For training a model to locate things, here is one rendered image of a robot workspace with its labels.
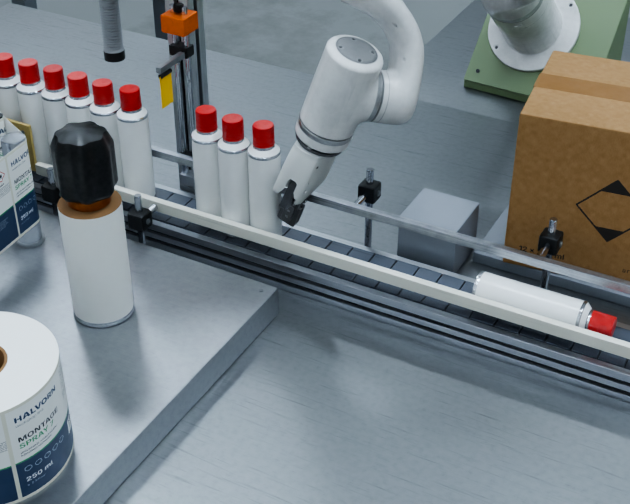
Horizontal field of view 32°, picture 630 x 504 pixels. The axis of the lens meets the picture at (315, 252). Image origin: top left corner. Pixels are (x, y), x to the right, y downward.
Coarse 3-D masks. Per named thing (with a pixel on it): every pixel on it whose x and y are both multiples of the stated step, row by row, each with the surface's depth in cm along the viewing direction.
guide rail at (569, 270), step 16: (176, 160) 186; (192, 160) 184; (336, 208) 174; (352, 208) 173; (368, 208) 172; (400, 224) 170; (416, 224) 168; (448, 240) 167; (464, 240) 166; (480, 240) 165; (512, 256) 163; (528, 256) 162; (560, 272) 160; (576, 272) 159; (592, 272) 158; (624, 288) 156
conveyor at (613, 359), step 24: (168, 192) 192; (168, 216) 185; (240, 240) 180; (312, 240) 180; (312, 264) 174; (384, 264) 174; (408, 264) 174; (384, 288) 169; (456, 288) 169; (456, 312) 164; (528, 336) 160; (552, 336) 160; (624, 336) 160; (600, 360) 156; (624, 360) 155
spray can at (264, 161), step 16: (256, 128) 168; (272, 128) 168; (256, 144) 169; (272, 144) 170; (256, 160) 170; (272, 160) 170; (256, 176) 171; (272, 176) 171; (256, 192) 173; (272, 192) 173; (256, 208) 175; (272, 208) 175; (256, 224) 177; (272, 224) 176
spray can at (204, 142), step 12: (204, 108) 173; (204, 120) 172; (216, 120) 174; (192, 132) 176; (204, 132) 173; (216, 132) 174; (192, 144) 175; (204, 144) 174; (216, 144) 174; (204, 156) 175; (216, 156) 175; (204, 168) 176; (216, 168) 176; (204, 180) 177; (216, 180) 178; (204, 192) 179; (216, 192) 179; (204, 204) 180; (216, 204) 180
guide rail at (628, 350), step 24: (120, 192) 186; (192, 216) 180; (216, 216) 179; (264, 240) 175; (288, 240) 173; (336, 264) 170; (360, 264) 168; (408, 288) 166; (432, 288) 164; (480, 312) 162; (504, 312) 159; (528, 312) 158; (576, 336) 155; (600, 336) 154
